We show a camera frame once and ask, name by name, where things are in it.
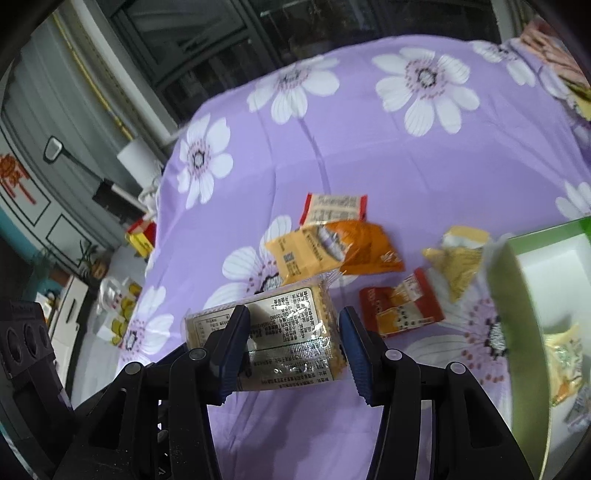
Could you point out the white paper towel roll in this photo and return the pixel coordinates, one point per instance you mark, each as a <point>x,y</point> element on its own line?
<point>138,159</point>

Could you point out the orange snack packet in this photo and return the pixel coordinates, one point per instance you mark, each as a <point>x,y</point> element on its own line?
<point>369,244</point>

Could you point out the gold foil snack packet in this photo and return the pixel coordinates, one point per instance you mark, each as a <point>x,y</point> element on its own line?
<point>455,267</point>

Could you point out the yellow wall pipe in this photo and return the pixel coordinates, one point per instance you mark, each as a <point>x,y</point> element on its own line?
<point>97,87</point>

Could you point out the plastic bag of yellow fruit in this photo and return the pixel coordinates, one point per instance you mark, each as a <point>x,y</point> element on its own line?
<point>120,304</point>

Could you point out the clear cracker packet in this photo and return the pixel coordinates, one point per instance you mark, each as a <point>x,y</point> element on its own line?
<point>286,323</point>

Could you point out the black box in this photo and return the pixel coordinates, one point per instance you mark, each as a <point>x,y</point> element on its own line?
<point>115,198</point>

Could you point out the white low cabinet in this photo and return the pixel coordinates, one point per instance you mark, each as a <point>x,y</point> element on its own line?
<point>69,304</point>

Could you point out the pale yellow snack packet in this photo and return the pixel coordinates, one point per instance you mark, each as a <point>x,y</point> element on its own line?
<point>563,364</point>

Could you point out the green cardboard box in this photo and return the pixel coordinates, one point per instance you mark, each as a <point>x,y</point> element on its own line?
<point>517,314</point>

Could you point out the purple floral bedsheet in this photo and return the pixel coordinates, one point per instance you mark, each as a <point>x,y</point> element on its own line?
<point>369,138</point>

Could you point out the red paper door ornament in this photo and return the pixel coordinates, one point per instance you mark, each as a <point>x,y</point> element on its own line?
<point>14,177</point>

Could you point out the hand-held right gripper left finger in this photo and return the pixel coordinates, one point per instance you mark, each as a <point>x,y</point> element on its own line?
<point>230,355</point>

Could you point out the dark window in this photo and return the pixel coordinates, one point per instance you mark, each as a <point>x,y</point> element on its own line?
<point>277,27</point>

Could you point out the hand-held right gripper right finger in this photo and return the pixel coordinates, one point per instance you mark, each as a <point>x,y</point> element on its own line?
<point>356,357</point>

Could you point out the pink patterned cloth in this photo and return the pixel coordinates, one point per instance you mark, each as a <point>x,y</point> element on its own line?
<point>558,60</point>

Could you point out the red and white snack packet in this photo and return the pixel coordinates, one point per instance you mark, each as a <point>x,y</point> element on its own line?
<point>332,207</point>

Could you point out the yellow and red box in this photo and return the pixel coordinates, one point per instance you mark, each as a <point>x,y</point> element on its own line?
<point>141,237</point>

